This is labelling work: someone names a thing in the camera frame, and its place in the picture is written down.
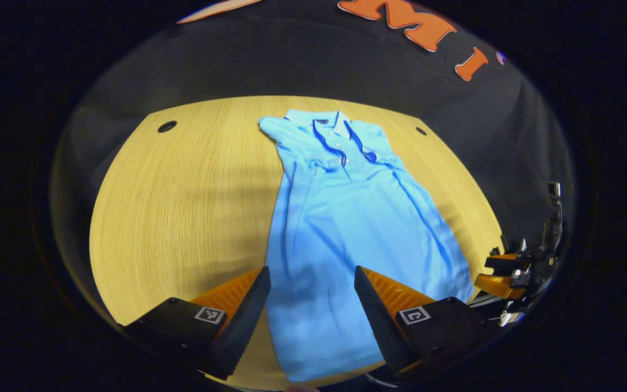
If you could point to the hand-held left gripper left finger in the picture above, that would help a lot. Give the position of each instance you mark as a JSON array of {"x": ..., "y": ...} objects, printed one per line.
[{"x": 243, "y": 324}]

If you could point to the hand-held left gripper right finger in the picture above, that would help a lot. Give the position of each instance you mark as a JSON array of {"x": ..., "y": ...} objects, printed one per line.
[{"x": 384, "y": 326}]

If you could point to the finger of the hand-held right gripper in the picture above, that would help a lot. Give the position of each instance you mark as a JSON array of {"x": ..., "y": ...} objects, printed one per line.
[
  {"x": 496, "y": 286},
  {"x": 506, "y": 262}
]

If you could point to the light blue T-shirt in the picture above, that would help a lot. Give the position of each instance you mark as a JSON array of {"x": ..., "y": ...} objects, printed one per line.
[{"x": 346, "y": 218}]

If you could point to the black backdrop cloth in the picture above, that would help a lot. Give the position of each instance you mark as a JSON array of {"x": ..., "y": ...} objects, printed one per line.
[{"x": 292, "y": 60}]

